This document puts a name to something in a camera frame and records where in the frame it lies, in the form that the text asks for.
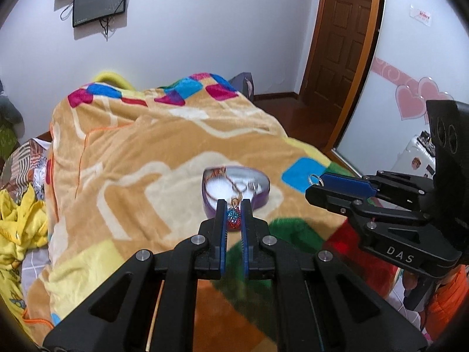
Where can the yellow printed blanket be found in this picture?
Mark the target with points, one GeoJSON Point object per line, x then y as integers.
{"type": "Point", "coordinates": [18, 220]}

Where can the green printed cloth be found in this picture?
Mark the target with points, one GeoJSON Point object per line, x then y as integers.
{"type": "Point", "coordinates": [6, 141]}

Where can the yellow pillow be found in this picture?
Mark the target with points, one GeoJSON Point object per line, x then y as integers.
{"type": "Point", "coordinates": [110, 79]}

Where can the striped bed sheet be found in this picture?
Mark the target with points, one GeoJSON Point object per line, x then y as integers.
{"type": "Point", "coordinates": [25, 157]}

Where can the purple heart-shaped box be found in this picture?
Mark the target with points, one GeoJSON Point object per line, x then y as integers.
{"type": "Point", "coordinates": [262, 194]}

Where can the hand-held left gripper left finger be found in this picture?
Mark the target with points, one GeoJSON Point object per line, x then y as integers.
{"type": "Point", "coordinates": [222, 242]}

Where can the white wall label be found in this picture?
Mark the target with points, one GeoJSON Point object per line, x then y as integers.
{"type": "Point", "coordinates": [421, 14]}

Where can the colourful checked blanket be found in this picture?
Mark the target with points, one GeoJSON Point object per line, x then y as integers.
{"type": "Point", "coordinates": [128, 154]}

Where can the grey bag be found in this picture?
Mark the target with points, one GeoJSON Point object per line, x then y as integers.
{"type": "Point", "coordinates": [243, 86]}

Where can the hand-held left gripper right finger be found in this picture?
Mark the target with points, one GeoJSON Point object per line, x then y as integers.
{"type": "Point", "coordinates": [244, 249]}

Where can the white heart-print wardrobe door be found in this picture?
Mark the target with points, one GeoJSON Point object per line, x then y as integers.
{"type": "Point", "coordinates": [410, 66]}

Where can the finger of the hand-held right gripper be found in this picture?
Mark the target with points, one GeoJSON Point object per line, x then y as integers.
{"type": "Point", "coordinates": [348, 183]}
{"type": "Point", "coordinates": [329, 200]}

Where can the grey plush cushion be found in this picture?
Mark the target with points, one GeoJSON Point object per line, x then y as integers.
{"type": "Point", "coordinates": [9, 106]}

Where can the small black wall monitor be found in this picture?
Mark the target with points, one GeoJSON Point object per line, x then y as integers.
{"type": "Point", "coordinates": [100, 2]}

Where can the brown wooden door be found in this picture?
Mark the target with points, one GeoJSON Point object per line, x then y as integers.
{"type": "Point", "coordinates": [340, 51]}

